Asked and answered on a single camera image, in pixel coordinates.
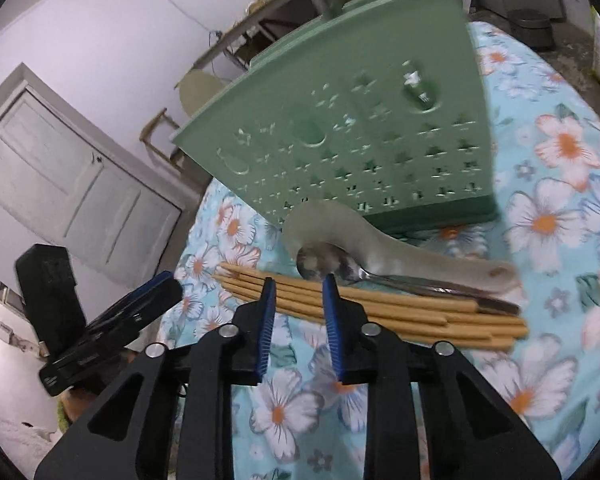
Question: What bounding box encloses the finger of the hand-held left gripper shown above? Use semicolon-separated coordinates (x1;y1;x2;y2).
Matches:
86;270;184;347

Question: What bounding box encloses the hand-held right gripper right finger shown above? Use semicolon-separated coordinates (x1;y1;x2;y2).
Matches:
321;274;563;480

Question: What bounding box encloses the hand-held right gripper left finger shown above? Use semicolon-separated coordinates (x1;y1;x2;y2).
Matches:
34;276;279;480

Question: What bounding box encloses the metal spoon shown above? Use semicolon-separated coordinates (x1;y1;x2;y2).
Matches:
296;244;525;317

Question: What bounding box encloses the bundle of wooden chopsticks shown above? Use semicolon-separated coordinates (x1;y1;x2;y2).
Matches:
215;261;529;351

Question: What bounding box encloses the beige rice paddle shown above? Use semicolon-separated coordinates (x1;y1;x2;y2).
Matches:
281;199;518;295
179;69;228;120

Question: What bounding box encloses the green perforated utensil holder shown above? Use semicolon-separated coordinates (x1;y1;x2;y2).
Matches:
171;0;499;233

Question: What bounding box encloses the white panelled door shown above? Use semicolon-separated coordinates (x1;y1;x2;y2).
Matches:
0;62;188;291

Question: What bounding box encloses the wooden chair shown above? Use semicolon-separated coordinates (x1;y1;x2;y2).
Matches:
139;106;188;171

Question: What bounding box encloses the floral blue blanket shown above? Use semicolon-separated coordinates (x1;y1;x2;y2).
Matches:
155;20;600;480

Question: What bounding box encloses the cluttered white-legged table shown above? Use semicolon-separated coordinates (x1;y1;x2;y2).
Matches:
192;0;361;73

